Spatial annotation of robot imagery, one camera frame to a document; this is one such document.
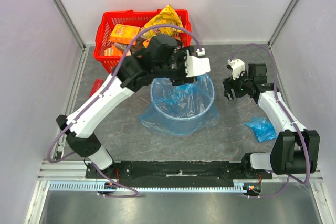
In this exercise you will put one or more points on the long red box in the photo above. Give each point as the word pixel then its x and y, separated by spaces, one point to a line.
pixel 96 85

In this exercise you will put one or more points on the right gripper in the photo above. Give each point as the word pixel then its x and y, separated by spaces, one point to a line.
pixel 230 89

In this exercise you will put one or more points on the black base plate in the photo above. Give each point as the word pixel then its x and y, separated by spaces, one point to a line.
pixel 181 173

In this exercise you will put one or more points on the torn blue trash bag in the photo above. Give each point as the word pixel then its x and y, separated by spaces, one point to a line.
pixel 183 108

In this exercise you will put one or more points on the orange snack box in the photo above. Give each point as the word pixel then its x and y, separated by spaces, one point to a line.
pixel 124 34

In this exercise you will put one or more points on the yellow chips bag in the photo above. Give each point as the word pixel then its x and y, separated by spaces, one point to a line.
pixel 167 15

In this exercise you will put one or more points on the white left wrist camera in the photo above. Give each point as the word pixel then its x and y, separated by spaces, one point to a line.
pixel 197 65

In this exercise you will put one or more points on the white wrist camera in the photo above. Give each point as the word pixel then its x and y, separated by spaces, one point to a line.
pixel 237 66
pixel 197 65

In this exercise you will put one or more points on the grey plastic trash bin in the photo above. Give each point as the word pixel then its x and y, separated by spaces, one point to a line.
pixel 183 113

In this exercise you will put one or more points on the orange striped packet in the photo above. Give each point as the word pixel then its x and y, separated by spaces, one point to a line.
pixel 113 51

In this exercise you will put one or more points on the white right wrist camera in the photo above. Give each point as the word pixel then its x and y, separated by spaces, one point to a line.
pixel 237 66

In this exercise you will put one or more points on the blue trash bag roll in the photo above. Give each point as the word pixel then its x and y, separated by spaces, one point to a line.
pixel 262 128

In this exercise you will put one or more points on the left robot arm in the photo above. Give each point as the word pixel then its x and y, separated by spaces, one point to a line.
pixel 161 58

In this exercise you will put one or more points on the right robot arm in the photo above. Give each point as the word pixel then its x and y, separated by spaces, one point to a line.
pixel 296 148

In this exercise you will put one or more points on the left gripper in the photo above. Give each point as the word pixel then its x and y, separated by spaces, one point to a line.
pixel 182 80

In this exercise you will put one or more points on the grey slotted cable duct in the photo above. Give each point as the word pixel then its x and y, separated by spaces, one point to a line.
pixel 238 186

